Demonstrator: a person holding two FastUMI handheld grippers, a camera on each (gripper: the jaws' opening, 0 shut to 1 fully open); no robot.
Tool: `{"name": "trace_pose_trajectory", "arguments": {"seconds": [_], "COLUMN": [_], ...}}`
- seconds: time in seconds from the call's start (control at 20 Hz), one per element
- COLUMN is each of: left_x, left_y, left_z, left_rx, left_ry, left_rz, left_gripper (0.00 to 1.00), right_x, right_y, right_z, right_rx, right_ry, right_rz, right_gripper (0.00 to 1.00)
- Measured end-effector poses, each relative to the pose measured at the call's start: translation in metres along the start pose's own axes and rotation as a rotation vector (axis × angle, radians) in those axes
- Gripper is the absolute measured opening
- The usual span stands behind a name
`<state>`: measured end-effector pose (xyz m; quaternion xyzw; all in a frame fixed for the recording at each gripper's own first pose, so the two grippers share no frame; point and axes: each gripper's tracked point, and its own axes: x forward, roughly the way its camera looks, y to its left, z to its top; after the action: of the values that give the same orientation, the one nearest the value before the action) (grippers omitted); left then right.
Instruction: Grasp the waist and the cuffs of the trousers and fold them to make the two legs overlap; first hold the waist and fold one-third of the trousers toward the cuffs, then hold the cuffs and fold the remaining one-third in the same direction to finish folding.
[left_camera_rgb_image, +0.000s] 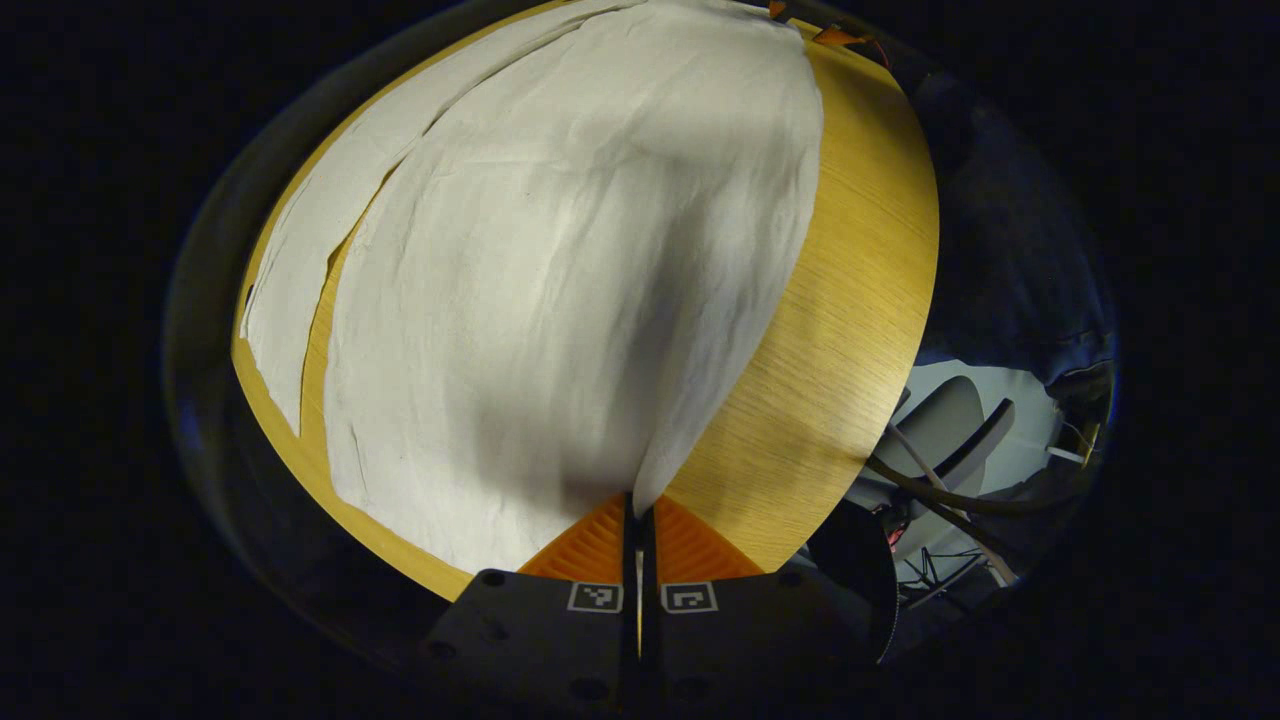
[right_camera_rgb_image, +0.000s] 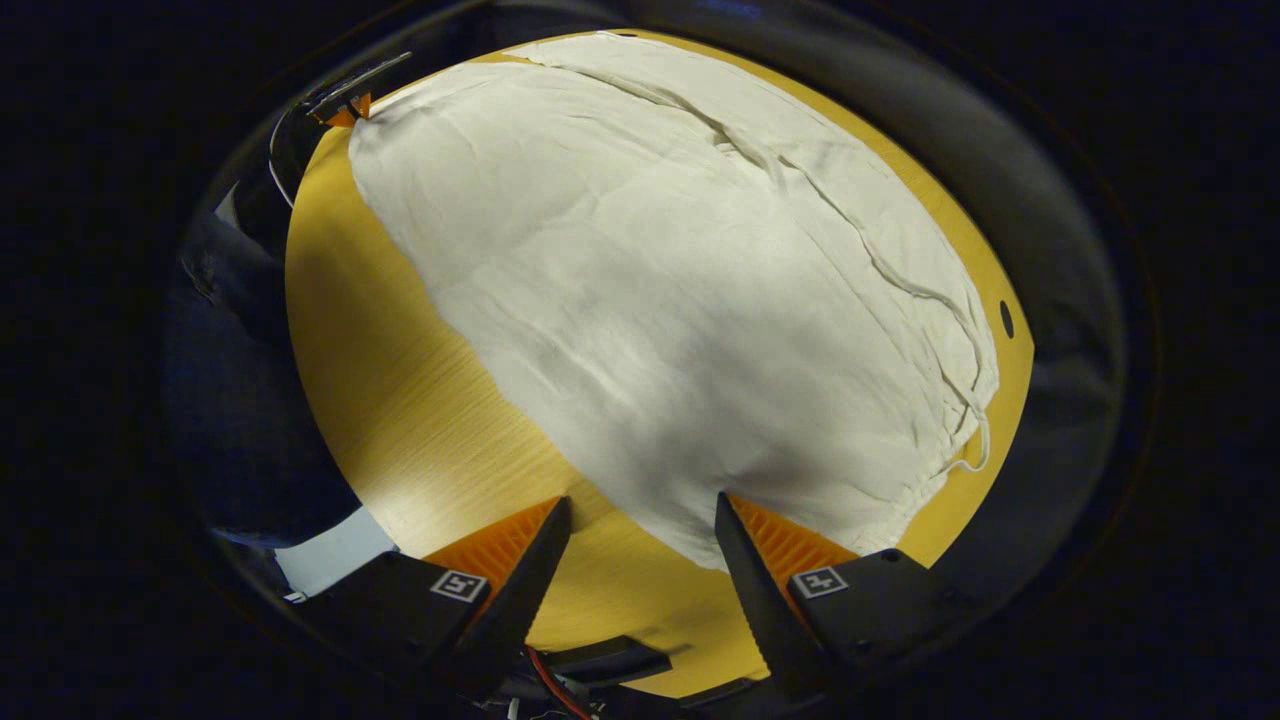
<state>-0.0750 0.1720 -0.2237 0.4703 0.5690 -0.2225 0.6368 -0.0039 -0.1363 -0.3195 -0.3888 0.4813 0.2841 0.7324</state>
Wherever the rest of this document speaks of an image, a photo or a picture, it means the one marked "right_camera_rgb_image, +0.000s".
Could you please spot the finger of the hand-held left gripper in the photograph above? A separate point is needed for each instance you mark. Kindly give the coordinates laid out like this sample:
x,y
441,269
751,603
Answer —
x,y
345,100

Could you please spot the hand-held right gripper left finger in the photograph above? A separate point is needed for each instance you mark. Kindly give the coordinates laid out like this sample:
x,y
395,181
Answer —
x,y
530,590

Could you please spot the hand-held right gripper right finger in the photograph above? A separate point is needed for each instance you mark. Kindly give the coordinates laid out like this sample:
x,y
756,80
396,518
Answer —
x,y
760,610

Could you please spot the white jeans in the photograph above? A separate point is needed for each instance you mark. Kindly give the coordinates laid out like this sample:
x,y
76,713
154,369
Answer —
x,y
650,300

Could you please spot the person's dark blue clothing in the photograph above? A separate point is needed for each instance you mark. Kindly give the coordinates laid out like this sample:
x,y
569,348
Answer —
x,y
240,400

